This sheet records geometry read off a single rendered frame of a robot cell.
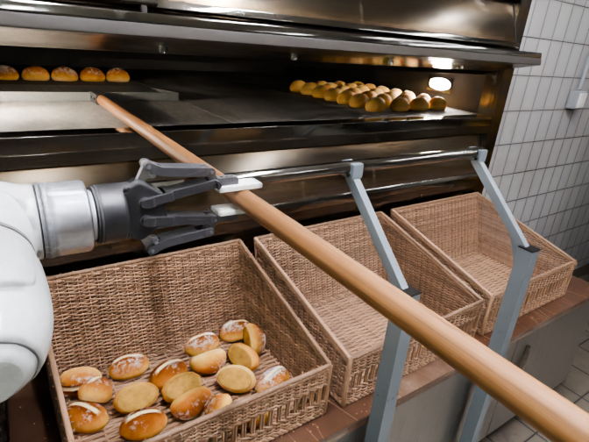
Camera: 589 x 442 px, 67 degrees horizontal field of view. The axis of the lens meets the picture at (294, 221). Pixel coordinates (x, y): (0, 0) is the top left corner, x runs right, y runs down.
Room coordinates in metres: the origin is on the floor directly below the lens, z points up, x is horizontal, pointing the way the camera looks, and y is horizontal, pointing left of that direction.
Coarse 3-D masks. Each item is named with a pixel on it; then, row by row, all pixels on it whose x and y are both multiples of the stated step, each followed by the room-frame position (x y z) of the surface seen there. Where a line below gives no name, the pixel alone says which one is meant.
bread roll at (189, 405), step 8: (192, 392) 0.78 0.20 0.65; (200, 392) 0.79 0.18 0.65; (208, 392) 0.80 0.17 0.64; (176, 400) 0.76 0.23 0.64; (184, 400) 0.76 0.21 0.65; (192, 400) 0.76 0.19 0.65; (200, 400) 0.77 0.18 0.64; (176, 408) 0.75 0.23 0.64; (184, 408) 0.75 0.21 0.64; (192, 408) 0.75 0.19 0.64; (200, 408) 0.76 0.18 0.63; (176, 416) 0.74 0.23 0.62; (184, 416) 0.74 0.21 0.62; (192, 416) 0.75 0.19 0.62
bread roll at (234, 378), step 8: (224, 368) 0.87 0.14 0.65; (232, 368) 0.87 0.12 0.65; (240, 368) 0.87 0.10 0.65; (248, 368) 0.88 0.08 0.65; (216, 376) 0.86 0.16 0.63; (224, 376) 0.86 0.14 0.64; (232, 376) 0.86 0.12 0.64; (240, 376) 0.86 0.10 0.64; (248, 376) 0.86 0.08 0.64; (224, 384) 0.85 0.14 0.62; (232, 384) 0.85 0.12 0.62; (240, 384) 0.85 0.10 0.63; (248, 384) 0.85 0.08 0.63; (240, 392) 0.84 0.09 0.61
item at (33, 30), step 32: (0, 32) 0.84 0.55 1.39; (32, 32) 0.85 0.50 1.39; (64, 32) 0.86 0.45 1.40; (96, 32) 0.88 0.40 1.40; (128, 32) 0.91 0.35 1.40; (160, 32) 0.95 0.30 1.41; (192, 32) 0.99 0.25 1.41; (224, 32) 1.04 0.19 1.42; (384, 64) 1.56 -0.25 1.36; (416, 64) 1.61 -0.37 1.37; (448, 64) 1.65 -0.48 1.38; (480, 64) 1.69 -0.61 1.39; (512, 64) 1.74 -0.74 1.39
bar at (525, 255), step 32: (352, 160) 0.99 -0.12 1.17; (384, 160) 1.04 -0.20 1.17; (416, 160) 1.10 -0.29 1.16; (448, 160) 1.19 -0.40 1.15; (480, 160) 1.25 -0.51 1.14; (352, 192) 0.97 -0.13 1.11; (512, 224) 1.14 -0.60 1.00; (384, 256) 0.87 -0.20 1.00; (512, 288) 1.09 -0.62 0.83; (512, 320) 1.08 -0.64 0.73; (384, 352) 0.81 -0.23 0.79; (384, 384) 0.80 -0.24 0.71; (384, 416) 0.79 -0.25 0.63; (480, 416) 1.07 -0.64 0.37
